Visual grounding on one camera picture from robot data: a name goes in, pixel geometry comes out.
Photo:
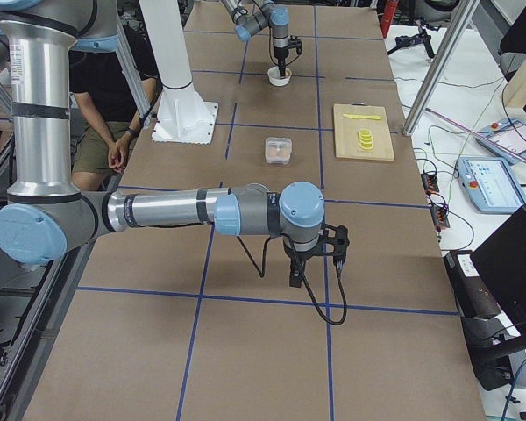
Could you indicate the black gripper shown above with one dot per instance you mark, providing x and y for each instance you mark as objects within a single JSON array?
[
  {"x": 280, "y": 56},
  {"x": 299, "y": 257}
]

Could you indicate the clear plastic egg box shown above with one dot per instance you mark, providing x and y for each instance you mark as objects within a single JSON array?
[{"x": 278, "y": 150}]

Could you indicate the black box device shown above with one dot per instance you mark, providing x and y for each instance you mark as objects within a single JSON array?
[{"x": 473, "y": 296}]

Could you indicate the white ceramic bowl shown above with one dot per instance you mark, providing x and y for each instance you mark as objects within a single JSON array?
[{"x": 276, "y": 78}]

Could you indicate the yellow plastic knife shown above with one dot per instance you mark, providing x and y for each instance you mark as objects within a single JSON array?
[{"x": 363, "y": 116}]

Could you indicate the wooden cutting board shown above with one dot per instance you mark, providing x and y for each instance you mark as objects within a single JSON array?
[{"x": 346, "y": 133}]

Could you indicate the yellow lemon slices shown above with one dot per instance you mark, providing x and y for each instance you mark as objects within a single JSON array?
[{"x": 365, "y": 139}]

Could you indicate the black tripod clamp tool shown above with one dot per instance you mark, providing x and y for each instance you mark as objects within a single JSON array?
[{"x": 422, "y": 38}]

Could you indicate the red cylinder object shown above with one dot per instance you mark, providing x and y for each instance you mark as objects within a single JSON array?
[{"x": 387, "y": 16}]

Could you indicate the small orange circuit board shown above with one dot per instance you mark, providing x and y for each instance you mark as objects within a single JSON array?
[{"x": 429, "y": 182}]

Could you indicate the seated person in black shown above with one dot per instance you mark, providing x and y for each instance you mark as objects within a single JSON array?
[{"x": 105, "y": 101}]

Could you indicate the near teach pendant tablet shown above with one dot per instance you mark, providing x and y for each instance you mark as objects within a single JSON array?
[{"x": 490, "y": 184}]

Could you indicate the teach pendant tablet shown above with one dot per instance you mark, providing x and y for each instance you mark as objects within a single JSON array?
[
  {"x": 515, "y": 139},
  {"x": 490, "y": 184}
]

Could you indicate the black monitor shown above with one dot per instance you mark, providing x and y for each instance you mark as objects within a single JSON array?
[{"x": 501, "y": 263}]

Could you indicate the long reacher grabber stick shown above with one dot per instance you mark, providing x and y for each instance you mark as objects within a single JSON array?
[{"x": 487, "y": 140}]

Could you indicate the far teach pendant tablet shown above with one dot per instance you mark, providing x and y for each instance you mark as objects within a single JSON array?
[{"x": 515, "y": 139}]

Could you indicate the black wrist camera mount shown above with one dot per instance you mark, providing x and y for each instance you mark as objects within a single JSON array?
[
  {"x": 295, "y": 43},
  {"x": 335, "y": 242}
]

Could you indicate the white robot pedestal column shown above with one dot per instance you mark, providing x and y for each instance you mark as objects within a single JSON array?
[{"x": 182, "y": 115}]

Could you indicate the aluminium frame post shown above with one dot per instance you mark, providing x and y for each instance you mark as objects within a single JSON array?
[{"x": 453, "y": 33}]

